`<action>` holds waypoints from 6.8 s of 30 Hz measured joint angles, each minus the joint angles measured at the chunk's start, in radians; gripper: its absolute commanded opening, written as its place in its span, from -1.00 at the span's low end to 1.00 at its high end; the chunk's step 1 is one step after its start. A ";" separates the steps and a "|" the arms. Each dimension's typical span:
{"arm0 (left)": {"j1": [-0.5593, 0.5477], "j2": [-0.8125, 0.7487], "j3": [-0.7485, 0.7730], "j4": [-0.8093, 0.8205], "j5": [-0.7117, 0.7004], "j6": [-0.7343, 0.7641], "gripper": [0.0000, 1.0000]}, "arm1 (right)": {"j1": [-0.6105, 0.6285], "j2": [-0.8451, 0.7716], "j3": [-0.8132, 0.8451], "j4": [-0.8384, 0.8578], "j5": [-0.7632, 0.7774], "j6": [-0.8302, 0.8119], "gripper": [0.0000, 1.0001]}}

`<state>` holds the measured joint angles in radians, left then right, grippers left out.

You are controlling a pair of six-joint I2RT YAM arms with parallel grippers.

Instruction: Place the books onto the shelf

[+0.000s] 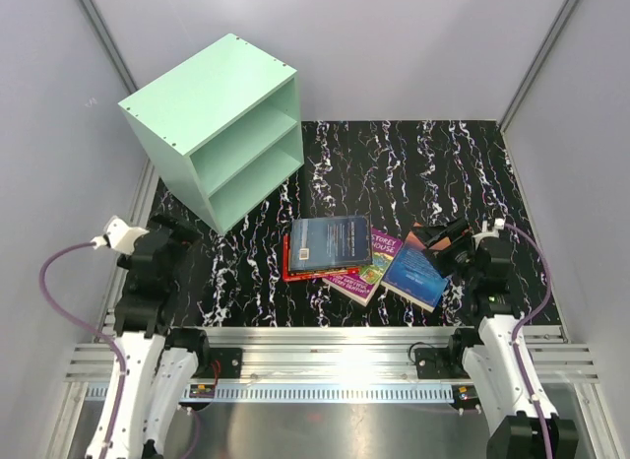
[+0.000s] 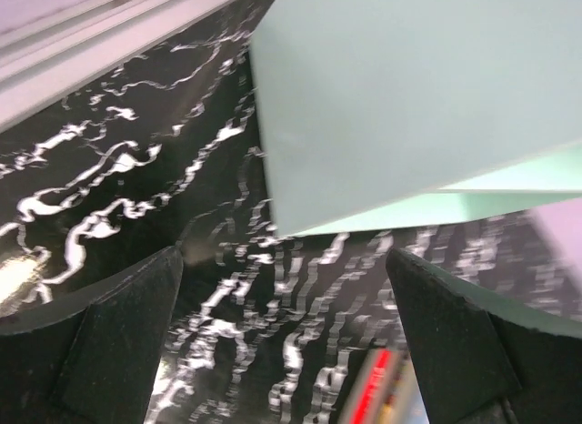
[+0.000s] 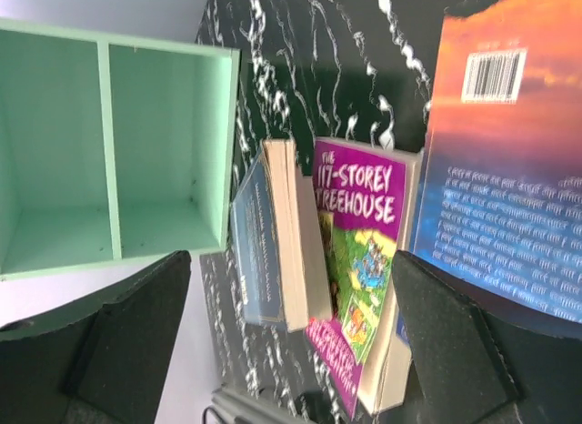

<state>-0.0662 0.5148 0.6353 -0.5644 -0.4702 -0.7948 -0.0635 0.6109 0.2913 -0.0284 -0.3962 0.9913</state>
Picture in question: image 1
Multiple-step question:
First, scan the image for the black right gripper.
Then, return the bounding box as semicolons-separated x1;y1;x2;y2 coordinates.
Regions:
410;216;481;287

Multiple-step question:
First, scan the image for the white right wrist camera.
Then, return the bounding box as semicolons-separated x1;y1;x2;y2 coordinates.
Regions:
475;218;506;240

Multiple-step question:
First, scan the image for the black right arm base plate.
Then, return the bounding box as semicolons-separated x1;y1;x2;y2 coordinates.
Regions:
412;346;468;380

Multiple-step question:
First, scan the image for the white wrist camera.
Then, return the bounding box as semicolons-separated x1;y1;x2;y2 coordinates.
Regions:
475;218;506;240
91;216;149;255

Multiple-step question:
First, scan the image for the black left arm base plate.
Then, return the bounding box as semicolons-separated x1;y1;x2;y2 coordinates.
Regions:
196;347;244;379

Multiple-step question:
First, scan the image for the red paperback book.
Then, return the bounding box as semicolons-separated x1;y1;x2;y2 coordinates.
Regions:
282;234;359;283

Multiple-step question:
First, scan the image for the aluminium mounting rail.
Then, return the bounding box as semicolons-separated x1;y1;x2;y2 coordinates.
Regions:
63;325;602;387

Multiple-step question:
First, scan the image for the purple treehouse book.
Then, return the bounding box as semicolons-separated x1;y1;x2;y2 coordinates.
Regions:
322;229;403;306

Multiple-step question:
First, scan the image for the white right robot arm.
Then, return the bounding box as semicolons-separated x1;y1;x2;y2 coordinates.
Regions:
408;218;579;458

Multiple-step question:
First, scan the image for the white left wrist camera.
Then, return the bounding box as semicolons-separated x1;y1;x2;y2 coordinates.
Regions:
91;216;149;255

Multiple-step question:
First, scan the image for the mint green wooden shelf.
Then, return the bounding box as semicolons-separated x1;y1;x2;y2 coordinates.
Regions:
119;33;304;234

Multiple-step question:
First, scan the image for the white slotted cable duct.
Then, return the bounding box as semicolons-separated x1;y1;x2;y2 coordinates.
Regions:
180;383;454;404

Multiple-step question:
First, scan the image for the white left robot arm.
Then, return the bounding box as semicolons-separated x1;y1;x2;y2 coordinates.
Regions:
86;214;212;458

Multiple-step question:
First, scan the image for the dark blue paperback book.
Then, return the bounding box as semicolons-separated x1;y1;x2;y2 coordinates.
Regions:
288;215;373;272

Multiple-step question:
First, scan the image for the black marbled table mat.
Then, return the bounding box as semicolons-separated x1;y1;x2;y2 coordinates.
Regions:
152;120;532;327

